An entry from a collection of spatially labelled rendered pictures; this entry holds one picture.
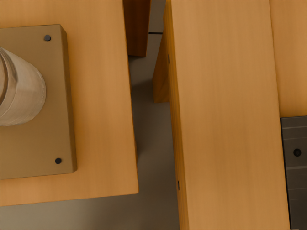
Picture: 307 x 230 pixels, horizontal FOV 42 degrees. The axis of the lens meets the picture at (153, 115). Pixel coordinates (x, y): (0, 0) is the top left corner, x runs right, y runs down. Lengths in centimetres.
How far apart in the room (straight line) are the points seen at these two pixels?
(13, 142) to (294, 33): 43
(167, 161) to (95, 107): 88
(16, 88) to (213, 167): 28
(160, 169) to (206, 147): 91
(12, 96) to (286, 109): 37
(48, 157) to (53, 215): 94
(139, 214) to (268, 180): 94
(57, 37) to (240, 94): 26
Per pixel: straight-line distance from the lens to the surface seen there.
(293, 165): 59
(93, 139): 60
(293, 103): 61
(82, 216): 149
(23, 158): 58
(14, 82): 42
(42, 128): 57
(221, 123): 56
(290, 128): 59
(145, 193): 146
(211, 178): 56
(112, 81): 60
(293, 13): 64
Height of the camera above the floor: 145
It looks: 86 degrees down
